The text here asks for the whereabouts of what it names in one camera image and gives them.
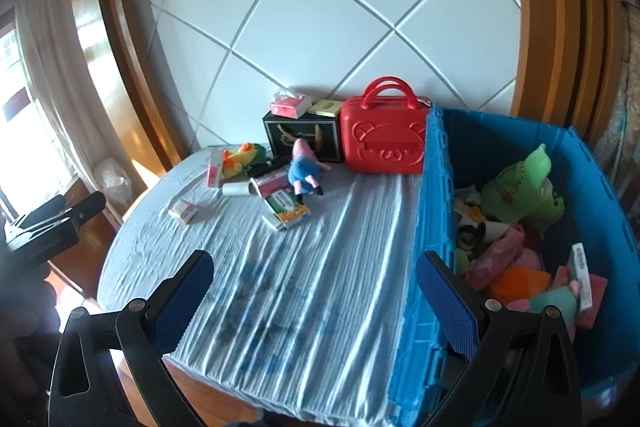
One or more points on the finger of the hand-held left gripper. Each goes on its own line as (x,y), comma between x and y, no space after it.
(87,207)
(47,212)

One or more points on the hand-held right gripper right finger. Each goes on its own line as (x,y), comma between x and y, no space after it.
(445,307)

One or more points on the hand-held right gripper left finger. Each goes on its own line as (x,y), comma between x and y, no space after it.
(185,297)

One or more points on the white paper roll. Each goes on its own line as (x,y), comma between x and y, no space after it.
(234,190)

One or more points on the blue plastic crate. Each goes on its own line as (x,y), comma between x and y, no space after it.
(435,187)

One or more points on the pink tissue pack white label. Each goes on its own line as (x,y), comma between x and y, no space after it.
(270,182)

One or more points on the yellow duck plush green hood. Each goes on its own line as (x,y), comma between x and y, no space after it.
(232,162)

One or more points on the pink pig plush blue shirt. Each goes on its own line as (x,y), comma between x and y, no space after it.
(300,169)

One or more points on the pink soft toy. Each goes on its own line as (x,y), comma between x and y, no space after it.
(495,257)

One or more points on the orange soft item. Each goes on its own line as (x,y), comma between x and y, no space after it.
(520,284)

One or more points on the small pink pack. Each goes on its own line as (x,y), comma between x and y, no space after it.
(182,209)

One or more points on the black and white toy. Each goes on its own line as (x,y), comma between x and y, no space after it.
(470,217)

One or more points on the mint green soft item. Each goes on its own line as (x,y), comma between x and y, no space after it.
(555,299)

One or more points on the light blue striped bed sheet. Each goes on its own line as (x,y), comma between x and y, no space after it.
(300,297)

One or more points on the pink floral tissue pack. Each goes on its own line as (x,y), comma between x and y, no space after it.
(214,169)

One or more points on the green and orange box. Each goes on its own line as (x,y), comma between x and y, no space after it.
(287,207)

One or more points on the green frog plush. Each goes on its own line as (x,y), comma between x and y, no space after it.
(520,187)

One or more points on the white labelled box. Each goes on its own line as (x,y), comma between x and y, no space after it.
(582,272)

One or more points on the pink box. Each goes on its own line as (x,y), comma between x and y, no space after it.
(597,297)

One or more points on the black oblong item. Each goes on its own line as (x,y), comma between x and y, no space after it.
(265,166)

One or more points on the white curtain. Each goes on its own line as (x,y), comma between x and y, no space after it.
(45,57)

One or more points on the red toy suitcase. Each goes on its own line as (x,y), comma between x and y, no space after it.
(385,147)

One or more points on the black gift box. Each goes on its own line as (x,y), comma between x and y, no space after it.
(325,132)

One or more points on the pale yellow flat box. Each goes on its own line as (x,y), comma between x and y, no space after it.
(325,107)

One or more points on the rolled patterned rug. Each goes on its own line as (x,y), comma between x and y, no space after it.
(631,107)

